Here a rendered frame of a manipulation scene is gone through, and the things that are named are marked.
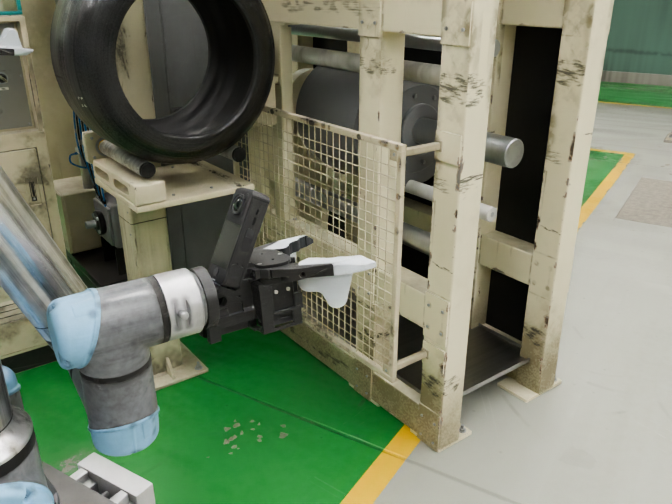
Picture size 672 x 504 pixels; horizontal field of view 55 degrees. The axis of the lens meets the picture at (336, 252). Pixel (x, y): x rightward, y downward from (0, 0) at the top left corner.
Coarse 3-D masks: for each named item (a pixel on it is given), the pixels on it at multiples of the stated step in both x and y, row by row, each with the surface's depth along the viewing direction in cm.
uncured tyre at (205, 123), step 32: (64, 0) 162; (96, 0) 152; (128, 0) 154; (192, 0) 192; (224, 0) 193; (256, 0) 176; (64, 32) 158; (96, 32) 153; (224, 32) 200; (256, 32) 177; (64, 64) 161; (96, 64) 155; (224, 64) 204; (256, 64) 181; (64, 96) 174; (96, 96) 159; (224, 96) 205; (256, 96) 183; (96, 128) 169; (128, 128) 165; (160, 128) 198; (192, 128) 202; (224, 128) 180; (160, 160) 176; (192, 160) 181
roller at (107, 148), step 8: (104, 144) 194; (112, 144) 192; (104, 152) 194; (112, 152) 188; (120, 152) 185; (120, 160) 184; (128, 160) 179; (136, 160) 176; (144, 160) 175; (128, 168) 181; (136, 168) 174; (144, 168) 173; (152, 168) 174; (144, 176) 174; (152, 176) 175
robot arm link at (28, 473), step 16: (0, 368) 62; (0, 384) 62; (0, 400) 62; (0, 416) 62; (16, 416) 65; (0, 432) 62; (16, 432) 63; (32, 432) 65; (0, 448) 61; (16, 448) 62; (32, 448) 65; (0, 464) 61; (16, 464) 62; (32, 464) 65; (0, 480) 61; (16, 480) 62; (32, 480) 64; (0, 496) 60; (16, 496) 61; (32, 496) 62; (48, 496) 65
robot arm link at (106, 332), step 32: (96, 288) 67; (128, 288) 67; (160, 288) 68; (64, 320) 63; (96, 320) 64; (128, 320) 65; (160, 320) 67; (64, 352) 63; (96, 352) 65; (128, 352) 66
